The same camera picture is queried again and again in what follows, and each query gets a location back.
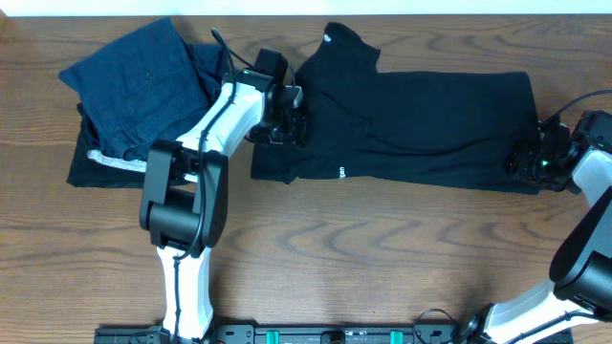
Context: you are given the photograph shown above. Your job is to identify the black polo shirt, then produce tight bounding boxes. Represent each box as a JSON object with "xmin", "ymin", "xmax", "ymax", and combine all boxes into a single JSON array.
[{"xmin": 251, "ymin": 22, "xmax": 539, "ymax": 195}]

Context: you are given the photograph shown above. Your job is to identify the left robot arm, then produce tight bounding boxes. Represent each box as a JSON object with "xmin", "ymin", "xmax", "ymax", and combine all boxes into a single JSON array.
[{"xmin": 140, "ymin": 49, "xmax": 306, "ymax": 343}]

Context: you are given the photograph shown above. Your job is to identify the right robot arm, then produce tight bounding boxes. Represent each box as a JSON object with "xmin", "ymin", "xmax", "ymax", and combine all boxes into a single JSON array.
[{"xmin": 453, "ymin": 111, "xmax": 611, "ymax": 344}]

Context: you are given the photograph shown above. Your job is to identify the folded dark blue shorts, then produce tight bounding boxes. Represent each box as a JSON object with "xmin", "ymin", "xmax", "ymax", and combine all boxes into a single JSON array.
[{"xmin": 58, "ymin": 18, "xmax": 228, "ymax": 161}]

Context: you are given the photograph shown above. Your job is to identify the folded black garment white stripe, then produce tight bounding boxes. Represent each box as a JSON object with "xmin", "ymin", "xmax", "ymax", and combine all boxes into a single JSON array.
[{"xmin": 67, "ymin": 102, "xmax": 152, "ymax": 188}]

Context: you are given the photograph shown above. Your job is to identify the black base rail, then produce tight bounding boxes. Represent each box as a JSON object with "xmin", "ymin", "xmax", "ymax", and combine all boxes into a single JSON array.
[{"xmin": 93, "ymin": 324, "xmax": 574, "ymax": 344}]

